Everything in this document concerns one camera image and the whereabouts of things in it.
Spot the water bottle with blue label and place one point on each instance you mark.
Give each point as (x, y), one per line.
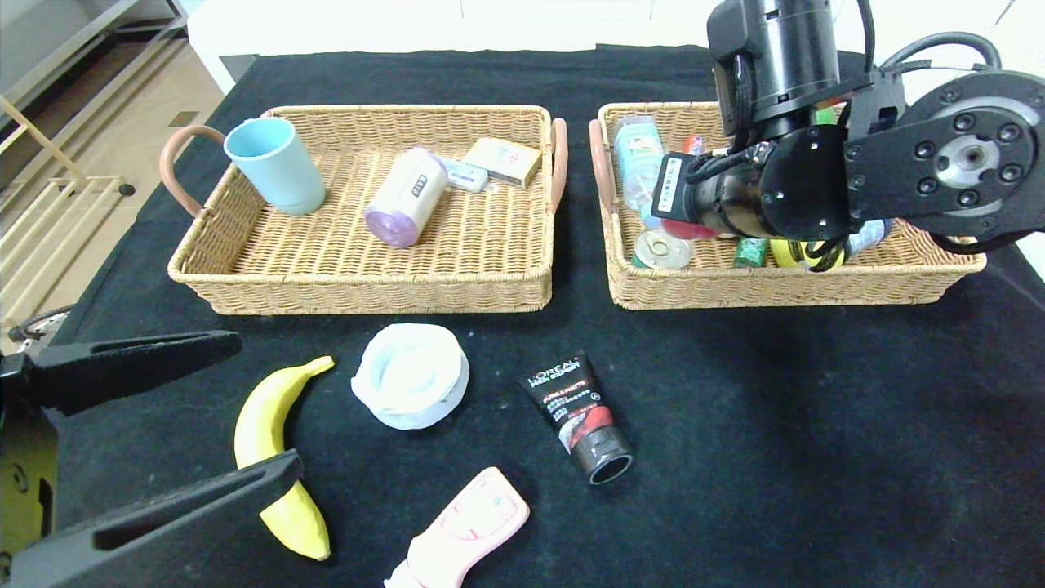
(637, 155)

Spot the light wooden rack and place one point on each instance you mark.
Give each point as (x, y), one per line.
(16, 114)

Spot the yellow banana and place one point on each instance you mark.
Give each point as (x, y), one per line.
(261, 425)

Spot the wicker basket holding household items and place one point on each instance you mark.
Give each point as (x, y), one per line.
(490, 245)

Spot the white round plastic container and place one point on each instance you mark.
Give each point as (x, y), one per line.
(411, 376)

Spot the white roll with purple end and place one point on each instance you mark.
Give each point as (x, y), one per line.
(404, 200)

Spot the pink squeeze bottle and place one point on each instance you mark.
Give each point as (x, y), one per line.
(465, 531)

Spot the black face wash tube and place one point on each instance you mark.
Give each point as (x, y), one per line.
(575, 412)

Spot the grey round floor object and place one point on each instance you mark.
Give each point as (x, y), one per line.
(33, 325)

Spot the wicker basket holding food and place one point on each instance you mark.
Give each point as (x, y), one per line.
(710, 286)

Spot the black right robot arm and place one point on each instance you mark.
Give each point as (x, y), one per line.
(898, 163)

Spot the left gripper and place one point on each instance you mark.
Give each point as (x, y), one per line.
(18, 425)

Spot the orange candy tube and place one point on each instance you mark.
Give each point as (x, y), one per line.
(694, 144)

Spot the light teal plastic cup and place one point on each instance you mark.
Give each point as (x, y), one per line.
(277, 171)

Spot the pink red peach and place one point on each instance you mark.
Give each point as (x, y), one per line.
(690, 230)

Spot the yellow playing card box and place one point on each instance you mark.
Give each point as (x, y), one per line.
(502, 159)

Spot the grey metal shelf unit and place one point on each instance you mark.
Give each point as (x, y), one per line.
(49, 24)

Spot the silver tin can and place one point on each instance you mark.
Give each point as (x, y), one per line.
(660, 249)

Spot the yellow lemon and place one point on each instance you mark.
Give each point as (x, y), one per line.
(788, 255)

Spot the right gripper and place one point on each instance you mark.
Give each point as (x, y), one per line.
(671, 184)

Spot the white counter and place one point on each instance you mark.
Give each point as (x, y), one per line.
(367, 24)

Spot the white cabinet doors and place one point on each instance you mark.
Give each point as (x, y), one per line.
(1024, 33)

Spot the green gum pack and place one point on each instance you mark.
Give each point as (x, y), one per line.
(749, 253)

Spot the small blue silver bottle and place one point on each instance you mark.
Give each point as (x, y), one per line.
(869, 237)

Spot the clear plastic tool case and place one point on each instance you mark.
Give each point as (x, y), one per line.
(469, 175)

